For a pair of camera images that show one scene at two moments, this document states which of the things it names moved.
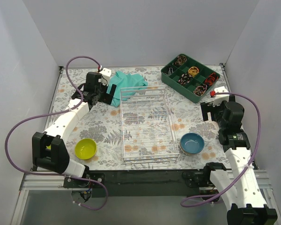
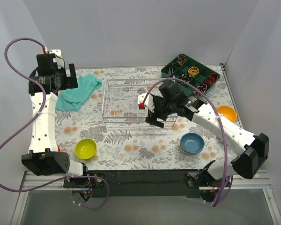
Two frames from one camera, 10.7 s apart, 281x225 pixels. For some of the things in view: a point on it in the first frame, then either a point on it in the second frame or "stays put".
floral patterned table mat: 157,127 stays put
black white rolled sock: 185,78 stays put
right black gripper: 209,111 -> 158,113
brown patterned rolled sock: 181,59 stays put
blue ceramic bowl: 191,143 stays put
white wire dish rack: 149,133 -> 120,99
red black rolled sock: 211,78 stays put
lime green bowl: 85,148 stays put
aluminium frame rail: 53,182 stays put
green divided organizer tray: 188,78 stays put
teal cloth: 127,86 -> 72,99
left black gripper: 107,94 -> 70,76
